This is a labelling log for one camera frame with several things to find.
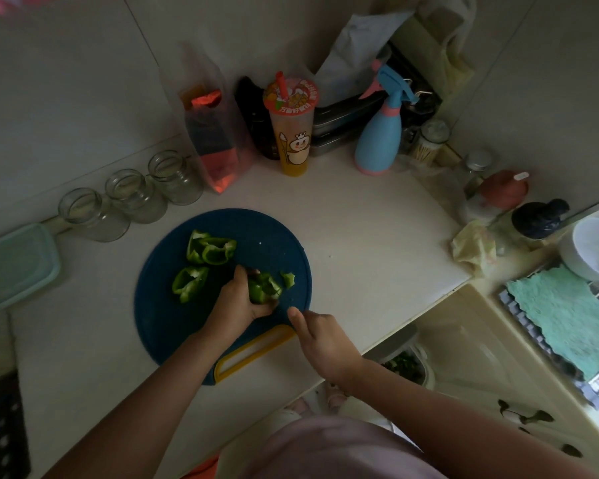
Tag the person's left hand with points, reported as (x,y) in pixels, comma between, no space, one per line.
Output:
(234,309)

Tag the person's right hand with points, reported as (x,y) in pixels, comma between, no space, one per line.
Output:
(327,346)

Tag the person's left fingers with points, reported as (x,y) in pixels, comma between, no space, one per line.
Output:
(259,310)

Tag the person's right forearm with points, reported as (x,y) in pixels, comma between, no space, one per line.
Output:
(454,429)

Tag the person's left forearm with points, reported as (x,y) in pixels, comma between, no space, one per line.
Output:
(139,414)

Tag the small green pepper piece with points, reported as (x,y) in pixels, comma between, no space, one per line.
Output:
(288,279)

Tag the round blue cutting board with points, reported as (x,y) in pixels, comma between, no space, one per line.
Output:
(259,239)

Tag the person's pink slipper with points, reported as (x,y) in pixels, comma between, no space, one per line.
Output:
(336,398)

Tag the container with green scraps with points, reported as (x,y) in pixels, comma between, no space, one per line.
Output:
(404,363)

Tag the clear glass jar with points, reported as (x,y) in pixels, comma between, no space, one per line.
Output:
(136,195)
(175,177)
(94,215)

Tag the person's pink clothing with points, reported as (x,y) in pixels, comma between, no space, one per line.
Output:
(334,451)

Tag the orange drink cup with straw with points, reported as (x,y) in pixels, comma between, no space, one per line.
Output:
(292,134)

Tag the metal tin box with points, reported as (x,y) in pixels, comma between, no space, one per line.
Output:
(342,113)
(332,143)

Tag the clear bag with red packet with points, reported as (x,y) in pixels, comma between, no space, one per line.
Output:
(210,129)

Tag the black pouch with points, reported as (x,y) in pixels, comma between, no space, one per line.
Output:
(252,117)

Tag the blue and pink spray bottle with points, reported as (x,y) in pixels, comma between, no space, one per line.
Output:
(379,139)

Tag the crumpled yellowish cloth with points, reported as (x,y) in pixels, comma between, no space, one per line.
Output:
(474,246)

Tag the cream sink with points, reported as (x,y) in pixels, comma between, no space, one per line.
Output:
(479,364)

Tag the toothpick jar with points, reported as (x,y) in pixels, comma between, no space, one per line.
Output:
(430,142)

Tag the pale green lidded container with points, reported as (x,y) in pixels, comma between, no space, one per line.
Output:
(15,266)

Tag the small jar with metal lid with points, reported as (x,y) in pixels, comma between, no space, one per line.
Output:
(475,168)

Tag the bottle with pink cap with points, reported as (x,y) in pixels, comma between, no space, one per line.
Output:
(496,194)

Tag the grey plastic bag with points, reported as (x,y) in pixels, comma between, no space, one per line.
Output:
(359,49)

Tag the pepper scrap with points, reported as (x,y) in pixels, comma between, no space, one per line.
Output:
(524,417)
(572,450)

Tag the black stove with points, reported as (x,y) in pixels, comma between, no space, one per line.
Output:
(0,429)

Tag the bottle with black cap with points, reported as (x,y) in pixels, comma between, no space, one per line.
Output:
(531,223)

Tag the metal drying rack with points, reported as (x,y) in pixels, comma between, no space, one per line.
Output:
(544,346)

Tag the green dish cloth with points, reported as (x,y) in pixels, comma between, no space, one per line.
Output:
(564,319)

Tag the pale yellow plastic bag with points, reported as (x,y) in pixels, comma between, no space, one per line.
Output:
(442,39)

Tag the white bowl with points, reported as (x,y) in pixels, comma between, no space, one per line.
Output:
(591,249)

